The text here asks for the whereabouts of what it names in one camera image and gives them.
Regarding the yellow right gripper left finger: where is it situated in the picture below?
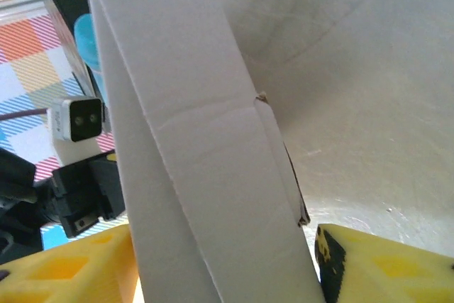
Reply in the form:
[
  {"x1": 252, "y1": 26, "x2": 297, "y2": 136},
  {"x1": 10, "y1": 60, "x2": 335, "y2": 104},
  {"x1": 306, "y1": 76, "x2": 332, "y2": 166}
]
[{"x1": 0, "y1": 224, "x2": 139, "y2": 303}]

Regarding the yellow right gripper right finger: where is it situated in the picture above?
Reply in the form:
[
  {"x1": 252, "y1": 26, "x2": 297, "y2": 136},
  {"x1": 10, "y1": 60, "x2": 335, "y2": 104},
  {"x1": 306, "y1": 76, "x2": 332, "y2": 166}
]
[{"x1": 315, "y1": 224, "x2": 454, "y2": 303}]

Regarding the white paper box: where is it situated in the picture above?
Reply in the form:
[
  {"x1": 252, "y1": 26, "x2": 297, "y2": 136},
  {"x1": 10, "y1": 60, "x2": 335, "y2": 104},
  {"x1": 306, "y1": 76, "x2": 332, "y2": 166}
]
[{"x1": 83, "y1": 0, "x2": 454, "y2": 303}]

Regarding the teal marker pen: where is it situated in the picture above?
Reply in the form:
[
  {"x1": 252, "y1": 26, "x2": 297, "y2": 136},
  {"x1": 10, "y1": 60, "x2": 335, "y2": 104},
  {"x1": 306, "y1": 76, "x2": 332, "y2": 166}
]
[{"x1": 73, "y1": 13, "x2": 107, "y2": 105}]

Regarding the black and grey chessboard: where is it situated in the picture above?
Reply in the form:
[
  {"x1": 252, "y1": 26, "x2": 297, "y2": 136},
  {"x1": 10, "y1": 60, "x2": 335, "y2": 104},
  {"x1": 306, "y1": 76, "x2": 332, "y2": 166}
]
[{"x1": 31, "y1": 0, "x2": 104, "y2": 98}]

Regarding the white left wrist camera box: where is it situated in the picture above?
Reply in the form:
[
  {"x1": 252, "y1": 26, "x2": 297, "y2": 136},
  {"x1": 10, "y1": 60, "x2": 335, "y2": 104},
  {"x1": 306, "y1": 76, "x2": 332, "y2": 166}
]
[{"x1": 48, "y1": 96, "x2": 107, "y2": 144}]

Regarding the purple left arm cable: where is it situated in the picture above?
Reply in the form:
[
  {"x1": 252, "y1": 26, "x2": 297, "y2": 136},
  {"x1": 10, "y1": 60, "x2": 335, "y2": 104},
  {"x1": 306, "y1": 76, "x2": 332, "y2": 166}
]
[{"x1": 0, "y1": 108, "x2": 49, "y2": 121}]

